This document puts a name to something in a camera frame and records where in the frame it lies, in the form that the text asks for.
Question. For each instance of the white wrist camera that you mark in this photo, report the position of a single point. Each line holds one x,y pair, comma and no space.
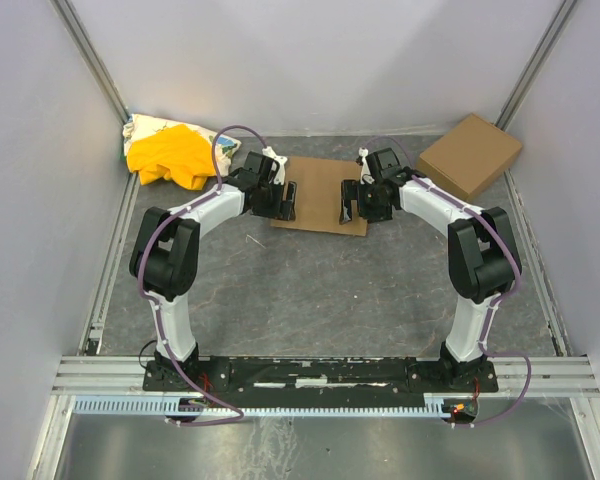
365,174
278,168

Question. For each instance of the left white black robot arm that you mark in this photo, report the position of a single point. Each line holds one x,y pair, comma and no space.
166,252

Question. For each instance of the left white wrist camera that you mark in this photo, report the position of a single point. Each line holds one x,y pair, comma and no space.
278,168

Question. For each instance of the left aluminium corner post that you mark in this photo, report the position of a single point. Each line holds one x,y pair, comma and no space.
72,22

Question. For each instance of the aluminium frame rail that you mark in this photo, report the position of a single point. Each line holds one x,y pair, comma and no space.
560,377

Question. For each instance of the right aluminium corner post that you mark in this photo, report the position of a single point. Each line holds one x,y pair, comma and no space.
538,58

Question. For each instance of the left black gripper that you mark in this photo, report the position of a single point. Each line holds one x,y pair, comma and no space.
281,201

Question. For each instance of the white patterned cloth bag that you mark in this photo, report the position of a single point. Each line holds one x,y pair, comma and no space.
142,126

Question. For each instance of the closed brown cardboard box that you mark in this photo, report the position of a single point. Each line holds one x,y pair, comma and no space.
469,158

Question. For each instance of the aluminium corner post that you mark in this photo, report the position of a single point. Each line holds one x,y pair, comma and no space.
538,58
72,22

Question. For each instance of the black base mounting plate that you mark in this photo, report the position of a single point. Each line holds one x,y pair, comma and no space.
266,382

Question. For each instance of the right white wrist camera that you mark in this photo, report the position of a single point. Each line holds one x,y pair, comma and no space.
365,174

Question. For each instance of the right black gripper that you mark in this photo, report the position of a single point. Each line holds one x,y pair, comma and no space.
352,201

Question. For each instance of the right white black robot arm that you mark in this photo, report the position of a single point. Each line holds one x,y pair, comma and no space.
482,257

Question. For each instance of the yellow cloth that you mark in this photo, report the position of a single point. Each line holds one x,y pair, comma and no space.
175,154

